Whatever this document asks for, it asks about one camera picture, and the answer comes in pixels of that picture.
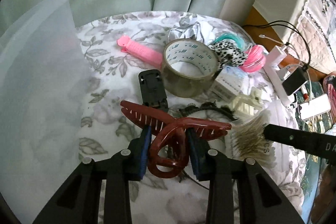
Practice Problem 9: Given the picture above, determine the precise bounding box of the white power strip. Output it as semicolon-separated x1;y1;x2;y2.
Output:
263;46;294;108

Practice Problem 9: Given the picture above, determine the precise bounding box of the teal hair ties bundle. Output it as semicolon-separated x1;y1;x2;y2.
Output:
211;32;247;50

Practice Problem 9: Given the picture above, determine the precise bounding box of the pink hair ties bundle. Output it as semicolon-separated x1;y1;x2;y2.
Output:
240;44;267;73

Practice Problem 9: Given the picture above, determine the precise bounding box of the dark red hair claw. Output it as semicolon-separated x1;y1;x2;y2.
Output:
120;101;232;178

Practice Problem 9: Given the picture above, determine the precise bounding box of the black cable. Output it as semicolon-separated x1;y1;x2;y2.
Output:
242;20;312;70

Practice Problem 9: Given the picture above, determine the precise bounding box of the floral white blanket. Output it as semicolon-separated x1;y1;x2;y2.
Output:
74;10;308;224

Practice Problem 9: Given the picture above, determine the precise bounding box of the cream hair claw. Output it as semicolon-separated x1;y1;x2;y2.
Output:
230;87;264;117

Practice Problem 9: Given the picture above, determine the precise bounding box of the cotton swabs pack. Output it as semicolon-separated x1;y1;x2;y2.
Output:
229;110;276;168

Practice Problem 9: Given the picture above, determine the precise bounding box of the white cable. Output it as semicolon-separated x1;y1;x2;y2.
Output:
259;34;289;47

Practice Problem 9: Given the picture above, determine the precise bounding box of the black plastic clip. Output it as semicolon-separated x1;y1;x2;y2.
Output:
138;69;169;113

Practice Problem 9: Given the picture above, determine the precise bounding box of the quilted beige bedspread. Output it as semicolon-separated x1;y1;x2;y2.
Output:
289;0;335;75

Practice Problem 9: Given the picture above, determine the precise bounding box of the black power adapter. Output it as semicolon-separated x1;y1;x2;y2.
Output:
282;67;308;96

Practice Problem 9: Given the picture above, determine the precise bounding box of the black beaded headband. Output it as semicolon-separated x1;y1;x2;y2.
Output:
179;102;237;121

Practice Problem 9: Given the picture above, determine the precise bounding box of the white power bank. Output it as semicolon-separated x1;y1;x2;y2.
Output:
298;94;331;121

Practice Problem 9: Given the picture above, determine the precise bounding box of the leopard print scrunchie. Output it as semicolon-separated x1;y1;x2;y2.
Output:
208;40;248;69

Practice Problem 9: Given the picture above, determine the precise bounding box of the crumpled paper ball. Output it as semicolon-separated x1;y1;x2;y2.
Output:
168;21;216;45

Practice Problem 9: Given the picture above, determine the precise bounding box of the small white printed box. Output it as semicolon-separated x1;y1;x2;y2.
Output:
210;65;248;102

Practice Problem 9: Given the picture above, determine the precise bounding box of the translucent plastic bag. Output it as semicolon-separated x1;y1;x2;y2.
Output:
1;0;90;223

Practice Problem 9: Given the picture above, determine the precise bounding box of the brown packing tape roll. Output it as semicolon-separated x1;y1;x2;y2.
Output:
161;39;219;98

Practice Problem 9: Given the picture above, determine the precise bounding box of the pink hair roller clip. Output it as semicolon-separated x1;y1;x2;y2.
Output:
117;35;163;69

